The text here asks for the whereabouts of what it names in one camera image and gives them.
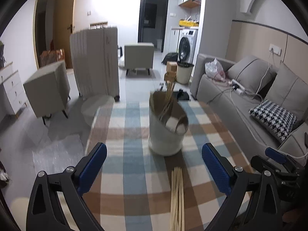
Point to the washing machine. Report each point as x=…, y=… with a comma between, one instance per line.
x=187, y=44

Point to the white drawer cabinet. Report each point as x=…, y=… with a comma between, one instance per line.
x=13, y=96

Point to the black bag on floor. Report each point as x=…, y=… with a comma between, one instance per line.
x=181, y=95

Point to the houndstooth pillow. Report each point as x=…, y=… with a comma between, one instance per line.
x=276, y=119

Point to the beige trash bin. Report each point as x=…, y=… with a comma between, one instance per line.
x=184, y=71

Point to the grey ottoman far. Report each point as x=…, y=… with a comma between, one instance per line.
x=138, y=56

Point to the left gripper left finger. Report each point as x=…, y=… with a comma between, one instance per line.
x=44, y=208

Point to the white utensil holder cup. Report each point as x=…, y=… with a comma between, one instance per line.
x=168, y=124

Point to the grey ottoman near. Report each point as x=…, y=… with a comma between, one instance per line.
x=48, y=90

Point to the grey ottoman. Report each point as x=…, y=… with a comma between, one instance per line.
x=138, y=56
x=48, y=90

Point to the cardboard boxes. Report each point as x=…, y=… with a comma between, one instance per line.
x=171, y=72

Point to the white suitcase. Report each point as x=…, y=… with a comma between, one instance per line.
x=95, y=62

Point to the yellow crate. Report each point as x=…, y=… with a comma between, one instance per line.
x=188, y=23

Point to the plaid tablecloth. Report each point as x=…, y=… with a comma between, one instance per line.
x=133, y=189

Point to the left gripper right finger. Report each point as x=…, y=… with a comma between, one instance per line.
x=253, y=197

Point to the white power strip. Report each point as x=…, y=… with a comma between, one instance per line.
x=236, y=86

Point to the grey sofa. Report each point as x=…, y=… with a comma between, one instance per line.
x=262, y=81

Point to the plastic bag on sofa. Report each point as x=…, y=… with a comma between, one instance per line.
x=215, y=71

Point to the bundle of wooden chopsticks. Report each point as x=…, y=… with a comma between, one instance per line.
x=177, y=208

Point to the wooden chopstick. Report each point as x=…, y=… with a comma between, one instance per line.
x=170, y=88

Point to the wooden door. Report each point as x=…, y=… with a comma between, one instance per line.
x=63, y=27

